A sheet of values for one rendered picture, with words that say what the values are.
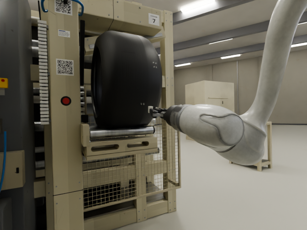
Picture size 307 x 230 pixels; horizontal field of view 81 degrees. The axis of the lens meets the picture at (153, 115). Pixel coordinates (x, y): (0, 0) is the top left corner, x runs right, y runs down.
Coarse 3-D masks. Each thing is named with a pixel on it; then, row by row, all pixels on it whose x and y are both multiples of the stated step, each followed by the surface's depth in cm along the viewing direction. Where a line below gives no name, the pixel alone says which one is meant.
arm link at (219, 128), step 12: (192, 108) 48; (204, 108) 45; (216, 108) 43; (180, 120) 51; (192, 120) 45; (204, 120) 42; (216, 120) 40; (228, 120) 39; (240, 120) 41; (192, 132) 45; (204, 132) 42; (216, 132) 39; (228, 132) 39; (240, 132) 41; (204, 144) 47; (216, 144) 41; (228, 144) 40
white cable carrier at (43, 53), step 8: (40, 24) 82; (40, 32) 82; (40, 40) 82; (40, 48) 82; (40, 56) 82; (40, 64) 82; (40, 72) 84; (48, 72) 84; (40, 80) 82; (48, 80) 87; (40, 88) 82; (40, 96) 82; (48, 96) 85; (40, 112) 82; (48, 112) 83; (48, 120) 83
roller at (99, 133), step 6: (138, 126) 96; (144, 126) 97; (150, 126) 98; (90, 132) 83; (96, 132) 84; (102, 132) 85; (108, 132) 87; (114, 132) 88; (120, 132) 89; (126, 132) 91; (132, 132) 92; (138, 132) 94; (144, 132) 95; (150, 132) 97; (90, 138) 84
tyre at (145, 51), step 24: (96, 48) 100; (120, 48) 80; (144, 48) 86; (96, 72) 121; (120, 72) 78; (144, 72) 82; (96, 96) 123; (120, 96) 79; (144, 96) 84; (96, 120) 102; (120, 120) 87; (144, 120) 93
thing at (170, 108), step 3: (174, 105) 60; (168, 108) 60; (171, 108) 59; (162, 111) 63; (165, 111) 63; (168, 111) 59; (171, 111) 57; (165, 114) 60; (168, 114) 58; (162, 117) 61; (165, 117) 60; (168, 117) 58; (168, 120) 59; (168, 123) 60
